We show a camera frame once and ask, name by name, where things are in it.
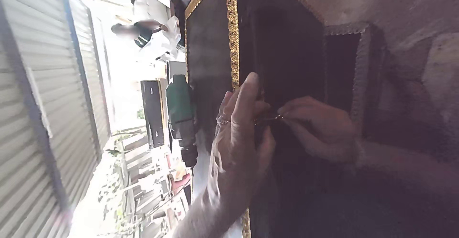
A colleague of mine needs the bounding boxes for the person's left hand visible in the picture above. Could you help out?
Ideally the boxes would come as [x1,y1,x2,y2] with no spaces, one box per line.
[207,72,277,210]

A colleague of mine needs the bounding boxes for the person's right hand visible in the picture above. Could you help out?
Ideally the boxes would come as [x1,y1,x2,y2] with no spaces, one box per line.
[279,95,360,164]

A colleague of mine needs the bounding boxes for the small thin gold metal piece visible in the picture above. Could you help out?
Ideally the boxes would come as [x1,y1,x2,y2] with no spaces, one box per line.
[255,114,284,125]

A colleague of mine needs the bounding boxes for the person's right forearm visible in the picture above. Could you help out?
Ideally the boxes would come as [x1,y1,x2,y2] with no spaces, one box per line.
[353,139,459,190]

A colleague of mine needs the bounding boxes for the person's left forearm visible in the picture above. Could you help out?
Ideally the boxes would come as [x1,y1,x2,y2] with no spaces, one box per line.
[173,188,249,238]

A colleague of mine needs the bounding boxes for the glossy black cabinet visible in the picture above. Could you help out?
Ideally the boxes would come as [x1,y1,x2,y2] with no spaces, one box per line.
[185,0,459,238]

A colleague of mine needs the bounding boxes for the green and black power drill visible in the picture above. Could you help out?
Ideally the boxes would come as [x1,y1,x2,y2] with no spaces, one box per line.
[166,74,198,169]

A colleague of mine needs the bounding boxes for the gold braided trim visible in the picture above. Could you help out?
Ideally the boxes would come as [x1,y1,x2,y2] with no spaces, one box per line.
[225,0,251,238]

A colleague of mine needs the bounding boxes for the black panel with slots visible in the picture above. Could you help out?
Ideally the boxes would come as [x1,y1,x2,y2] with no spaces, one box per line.
[141,80,165,149]

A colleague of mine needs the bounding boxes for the pink red object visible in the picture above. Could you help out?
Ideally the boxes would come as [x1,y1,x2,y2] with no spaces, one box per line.
[170,173,191,196]

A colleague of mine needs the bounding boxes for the green leafy plants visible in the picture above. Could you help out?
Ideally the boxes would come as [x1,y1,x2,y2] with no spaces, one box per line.
[98,132,132,236]

